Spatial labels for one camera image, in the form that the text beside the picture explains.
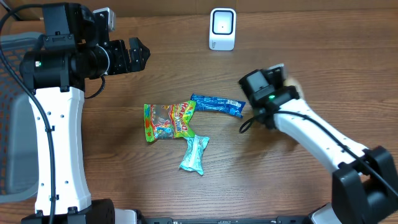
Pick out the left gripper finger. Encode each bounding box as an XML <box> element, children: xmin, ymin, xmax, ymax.
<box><xmin>129</xmin><ymin>54</ymin><xmax>150</xmax><ymax>72</ymax></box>
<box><xmin>129</xmin><ymin>37</ymin><xmax>150</xmax><ymax>58</ymax></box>

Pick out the green Haribo candy bag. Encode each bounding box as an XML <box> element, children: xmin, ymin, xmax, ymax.
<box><xmin>144</xmin><ymin>100</ymin><xmax>196</xmax><ymax>142</ymax></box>

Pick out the blue snack packet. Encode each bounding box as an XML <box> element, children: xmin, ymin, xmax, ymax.
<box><xmin>190</xmin><ymin>94</ymin><xmax>246</xmax><ymax>118</ymax></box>

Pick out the teal white snack packet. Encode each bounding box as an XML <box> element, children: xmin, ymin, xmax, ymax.
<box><xmin>179</xmin><ymin>135</ymin><xmax>210</xmax><ymax>175</ymax></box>

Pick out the beige cookie pouch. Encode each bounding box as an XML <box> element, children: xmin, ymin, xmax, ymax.
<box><xmin>284</xmin><ymin>77</ymin><xmax>305</xmax><ymax>99</ymax></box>

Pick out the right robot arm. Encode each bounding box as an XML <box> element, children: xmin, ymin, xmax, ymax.
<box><xmin>238</xmin><ymin>67</ymin><xmax>397</xmax><ymax>223</ymax></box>

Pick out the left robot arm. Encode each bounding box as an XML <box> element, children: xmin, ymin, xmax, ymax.
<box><xmin>19</xmin><ymin>2</ymin><xmax>150</xmax><ymax>224</ymax></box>

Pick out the white barcode scanner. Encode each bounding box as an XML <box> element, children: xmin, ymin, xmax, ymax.
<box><xmin>209</xmin><ymin>7</ymin><xmax>236</xmax><ymax>51</ymax></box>

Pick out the grey plastic basket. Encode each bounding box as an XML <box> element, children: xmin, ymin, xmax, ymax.
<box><xmin>0</xmin><ymin>32</ymin><xmax>44</xmax><ymax>205</ymax></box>

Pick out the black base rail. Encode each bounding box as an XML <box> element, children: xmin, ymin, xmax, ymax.
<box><xmin>138</xmin><ymin>215</ymin><xmax>312</xmax><ymax>224</ymax></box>

